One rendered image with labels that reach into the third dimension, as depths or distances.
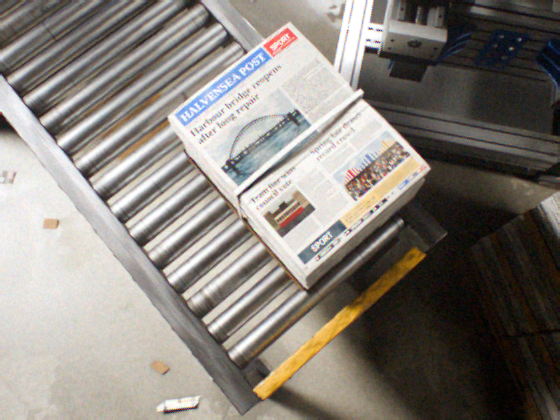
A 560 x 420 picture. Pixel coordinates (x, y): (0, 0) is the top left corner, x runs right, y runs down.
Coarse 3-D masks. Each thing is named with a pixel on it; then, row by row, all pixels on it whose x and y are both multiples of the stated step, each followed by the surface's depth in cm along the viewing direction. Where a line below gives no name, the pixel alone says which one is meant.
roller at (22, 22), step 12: (36, 0) 133; (48, 0) 134; (60, 0) 135; (12, 12) 133; (24, 12) 133; (36, 12) 134; (48, 12) 135; (0, 24) 132; (12, 24) 132; (24, 24) 133; (0, 36) 132; (12, 36) 133; (0, 48) 134
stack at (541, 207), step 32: (512, 224) 147; (544, 224) 133; (480, 256) 175; (512, 256) 153; (480, 288) 185; (512, 288) 161; (544, 288) 142; (480, 320) 192; (512, 320) 168; (544, 320) 148; (512, 384) 187; (544, 384) 161; (544, 416) 166
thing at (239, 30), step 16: (208, 0) 134; (224, 0) 134; (224, 16) 133; (240, 16) 133; (240, 32) 132; (256, 32) 132; (400, 208) 121; (416, 208) 121; (416, 224) 120; (432, 224) 120; (400, 240) 131; (416, 240) 123; (432, 240) 119
